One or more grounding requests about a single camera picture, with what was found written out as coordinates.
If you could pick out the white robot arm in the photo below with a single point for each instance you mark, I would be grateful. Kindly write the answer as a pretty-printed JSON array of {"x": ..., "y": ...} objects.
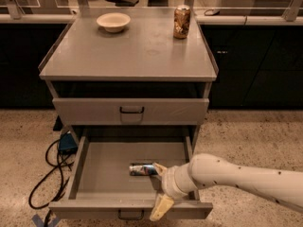
[{"x": 205, "y": 170}]

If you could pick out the black middle drawer handle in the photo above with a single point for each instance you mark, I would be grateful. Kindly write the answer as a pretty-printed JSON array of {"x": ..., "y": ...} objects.
[{"x": 130, "y": 215}]

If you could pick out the black drawer handle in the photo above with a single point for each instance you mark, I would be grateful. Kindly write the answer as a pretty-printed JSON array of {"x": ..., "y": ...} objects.
[
  {"x": 130, "y": 215},
  {"x": 131, "y": 110}
]

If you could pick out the brown gold soda can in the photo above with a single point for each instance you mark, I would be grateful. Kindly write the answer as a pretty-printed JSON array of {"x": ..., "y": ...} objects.
[{"x": 181, "y": 21}]

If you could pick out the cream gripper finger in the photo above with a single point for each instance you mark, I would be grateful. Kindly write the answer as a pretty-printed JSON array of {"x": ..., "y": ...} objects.
[
  {"x": 161, "y": 170},
  {"x": 162, "y": 205}
]

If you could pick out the closed grey top drawer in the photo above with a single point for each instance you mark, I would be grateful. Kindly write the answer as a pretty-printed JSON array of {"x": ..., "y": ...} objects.
[{"x": 105, "y": 111}]

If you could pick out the blue power adapter box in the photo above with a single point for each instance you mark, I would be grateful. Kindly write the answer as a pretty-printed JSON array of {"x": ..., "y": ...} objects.
[{"x": 67, "y": 144}]

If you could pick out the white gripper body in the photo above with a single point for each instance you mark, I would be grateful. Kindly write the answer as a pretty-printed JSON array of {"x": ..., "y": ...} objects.
[{"x": 169, "y": 181}]

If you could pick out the black top drawer handle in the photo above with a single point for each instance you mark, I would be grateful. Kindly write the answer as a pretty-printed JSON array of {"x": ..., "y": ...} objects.
[{"x": 131, "y": 110}]

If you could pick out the white paper bowl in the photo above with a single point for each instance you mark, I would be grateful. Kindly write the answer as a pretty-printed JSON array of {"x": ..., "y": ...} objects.
[{"x": 113, "y": 22}]

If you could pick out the silver blue redbull can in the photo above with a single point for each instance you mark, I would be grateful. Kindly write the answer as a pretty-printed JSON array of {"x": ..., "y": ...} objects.
[{"x": 141, "y": 169}]

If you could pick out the open grey middle drawer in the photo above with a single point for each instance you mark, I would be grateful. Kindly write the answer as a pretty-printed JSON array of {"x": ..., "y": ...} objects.
[{"x": 100, "y": 184}]

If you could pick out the grey drawer cabinet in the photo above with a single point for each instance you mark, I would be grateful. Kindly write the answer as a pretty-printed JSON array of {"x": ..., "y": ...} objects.
[{"x": 143, "y": 60}]

